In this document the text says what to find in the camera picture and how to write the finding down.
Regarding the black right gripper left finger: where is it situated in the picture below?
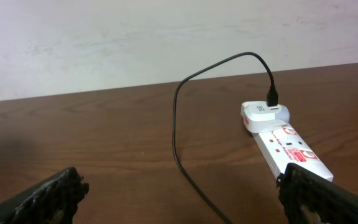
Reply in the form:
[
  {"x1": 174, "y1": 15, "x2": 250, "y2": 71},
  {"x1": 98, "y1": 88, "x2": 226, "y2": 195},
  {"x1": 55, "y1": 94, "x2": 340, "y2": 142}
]
[{"x1": 0, "y1": 167, "x2": 90, "y2": 224}]

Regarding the white USB charger plug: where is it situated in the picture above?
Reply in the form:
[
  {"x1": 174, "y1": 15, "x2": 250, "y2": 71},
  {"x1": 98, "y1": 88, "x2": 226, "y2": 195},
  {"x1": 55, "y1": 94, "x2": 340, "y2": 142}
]
[{"x1": 241, "y1": 101, "x2": 290, "y2": 134}]

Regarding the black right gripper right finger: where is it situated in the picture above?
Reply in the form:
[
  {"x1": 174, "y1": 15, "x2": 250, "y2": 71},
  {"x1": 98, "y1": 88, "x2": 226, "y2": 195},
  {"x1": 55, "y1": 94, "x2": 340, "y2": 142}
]
[{"x1": 276, "y1": 163, "x2": 358, "y2": 224}]

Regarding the black USB charging cable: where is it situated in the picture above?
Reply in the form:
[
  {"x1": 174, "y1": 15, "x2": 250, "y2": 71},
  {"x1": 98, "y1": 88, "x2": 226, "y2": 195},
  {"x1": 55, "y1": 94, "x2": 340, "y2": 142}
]
[{"x1": 172, "y1": 51, "x2": 279, "y2": 224}]

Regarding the white power strip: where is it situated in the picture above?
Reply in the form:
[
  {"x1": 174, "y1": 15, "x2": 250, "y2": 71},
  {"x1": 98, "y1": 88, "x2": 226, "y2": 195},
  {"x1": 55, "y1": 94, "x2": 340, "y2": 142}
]
[{"x1": 251, "y1": 123, "x2": 334, "y2": 182}]

